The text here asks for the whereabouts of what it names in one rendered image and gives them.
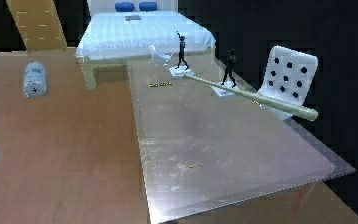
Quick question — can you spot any white bed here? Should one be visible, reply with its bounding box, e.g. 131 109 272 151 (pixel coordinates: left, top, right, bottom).
74 0 217 90

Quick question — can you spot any yellow pencil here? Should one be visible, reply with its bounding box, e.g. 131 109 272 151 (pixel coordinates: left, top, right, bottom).
148 81 173 88

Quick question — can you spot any grey glass desk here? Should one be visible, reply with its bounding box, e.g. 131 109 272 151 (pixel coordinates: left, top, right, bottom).
126 53 357 224

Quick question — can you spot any black figure statue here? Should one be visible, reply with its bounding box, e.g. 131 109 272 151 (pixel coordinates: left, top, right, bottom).
211 48 242 98
168 30 195 79

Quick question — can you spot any clear glass object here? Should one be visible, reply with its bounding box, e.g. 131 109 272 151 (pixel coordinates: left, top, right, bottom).
148 44 174 67

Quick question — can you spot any pale baseball bat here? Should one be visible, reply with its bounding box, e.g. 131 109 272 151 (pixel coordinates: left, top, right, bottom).
182 73 319 122

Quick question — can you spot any blue pillow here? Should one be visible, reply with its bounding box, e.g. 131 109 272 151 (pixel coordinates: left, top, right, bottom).
114 1 136 13
138 1 159 12

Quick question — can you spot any white chair with black dots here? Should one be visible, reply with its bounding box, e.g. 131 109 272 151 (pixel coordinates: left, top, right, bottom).
257 45 319 121

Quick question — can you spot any tan wooden dresser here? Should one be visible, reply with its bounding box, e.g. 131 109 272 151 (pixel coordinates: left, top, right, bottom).
5 0 69 53

